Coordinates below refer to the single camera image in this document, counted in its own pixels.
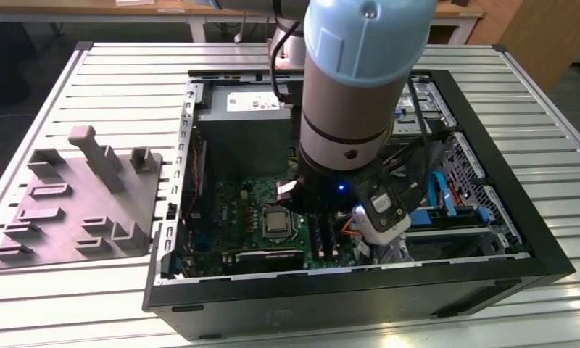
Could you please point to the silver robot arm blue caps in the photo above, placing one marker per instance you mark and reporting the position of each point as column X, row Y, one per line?
column 348, row 108

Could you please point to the brown wooden cabinet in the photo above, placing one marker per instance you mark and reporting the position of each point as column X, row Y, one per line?
column 536, row 36

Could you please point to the grey power supply unit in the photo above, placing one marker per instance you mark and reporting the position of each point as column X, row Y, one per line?
column 241, row 145

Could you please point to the black CPU socket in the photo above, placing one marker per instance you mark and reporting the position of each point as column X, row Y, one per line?
column 276, row 237

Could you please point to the black PC case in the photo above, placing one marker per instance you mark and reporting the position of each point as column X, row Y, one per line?
column 366, row 301

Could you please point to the grey parts rack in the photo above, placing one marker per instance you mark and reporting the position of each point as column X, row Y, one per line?
column 86, row 217

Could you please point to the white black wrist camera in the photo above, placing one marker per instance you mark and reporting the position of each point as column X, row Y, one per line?
column 384, row 221

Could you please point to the hard disk in blue carrier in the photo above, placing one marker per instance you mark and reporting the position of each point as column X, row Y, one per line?
column 421, row 218

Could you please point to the metal optical drive cage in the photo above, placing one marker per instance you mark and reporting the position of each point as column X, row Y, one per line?
column 437, row 105

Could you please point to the green motherboard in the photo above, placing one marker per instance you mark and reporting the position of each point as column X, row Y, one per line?
column 231, row 217

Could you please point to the blue VGA port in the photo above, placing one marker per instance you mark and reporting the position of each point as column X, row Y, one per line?
column 177, row 264

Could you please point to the metal disk bay cage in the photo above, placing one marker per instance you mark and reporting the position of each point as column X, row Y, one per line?
column 444, row 232

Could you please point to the long wooden desk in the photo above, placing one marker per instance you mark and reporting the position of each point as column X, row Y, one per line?
column 101, row 14

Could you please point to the blue board connector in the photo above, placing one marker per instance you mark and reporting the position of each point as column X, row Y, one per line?
column 202, row 242

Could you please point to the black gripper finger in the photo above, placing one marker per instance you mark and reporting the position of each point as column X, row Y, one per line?
column 285, row 194

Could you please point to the silver CPU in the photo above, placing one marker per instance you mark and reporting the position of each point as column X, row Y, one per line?
column 276, row 221

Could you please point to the black graphics card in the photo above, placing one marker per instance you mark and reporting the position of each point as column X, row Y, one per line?
column 265, row 261

